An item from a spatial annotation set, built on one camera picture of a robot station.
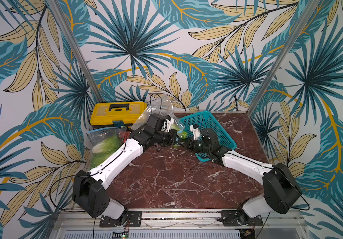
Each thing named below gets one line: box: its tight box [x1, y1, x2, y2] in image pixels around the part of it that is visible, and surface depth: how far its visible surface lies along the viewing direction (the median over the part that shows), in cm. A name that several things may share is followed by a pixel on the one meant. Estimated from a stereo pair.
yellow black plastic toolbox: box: [89, 101, 148, 129], surface depth 99 cm
